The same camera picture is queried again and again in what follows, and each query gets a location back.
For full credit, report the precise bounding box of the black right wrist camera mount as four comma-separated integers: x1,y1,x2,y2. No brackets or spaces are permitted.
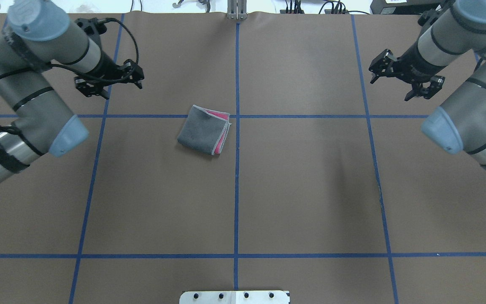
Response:
404,76,446,101

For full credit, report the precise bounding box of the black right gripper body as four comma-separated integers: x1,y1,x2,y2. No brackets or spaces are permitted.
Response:
369,49,420,84

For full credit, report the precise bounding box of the black braided left cable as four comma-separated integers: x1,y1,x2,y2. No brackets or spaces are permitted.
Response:
0,17,140,136

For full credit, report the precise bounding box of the metal camera post bracket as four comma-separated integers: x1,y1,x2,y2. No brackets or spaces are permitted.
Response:
226,0,248,21

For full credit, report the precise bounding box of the pink and grey towel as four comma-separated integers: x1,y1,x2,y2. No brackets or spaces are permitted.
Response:
177,105,231,156

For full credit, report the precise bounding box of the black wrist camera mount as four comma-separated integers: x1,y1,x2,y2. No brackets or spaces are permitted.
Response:
404,76,446,101
74,18,107,45

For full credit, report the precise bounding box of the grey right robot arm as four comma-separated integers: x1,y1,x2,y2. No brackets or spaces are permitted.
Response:
369,0,486,171

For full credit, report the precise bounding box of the black equipment on far bench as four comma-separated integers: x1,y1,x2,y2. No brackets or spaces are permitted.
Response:
370,0,451,15

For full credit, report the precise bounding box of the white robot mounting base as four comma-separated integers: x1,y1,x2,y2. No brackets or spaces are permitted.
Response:
179,290,291,304

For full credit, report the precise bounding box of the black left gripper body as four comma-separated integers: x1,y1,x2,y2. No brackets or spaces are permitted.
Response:
100,59,145,89

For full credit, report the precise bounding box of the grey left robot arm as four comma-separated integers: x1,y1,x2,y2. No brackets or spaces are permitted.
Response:
0,0,144,183

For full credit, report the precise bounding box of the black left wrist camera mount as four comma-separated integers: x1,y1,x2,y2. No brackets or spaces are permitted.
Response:
74,18,107,45

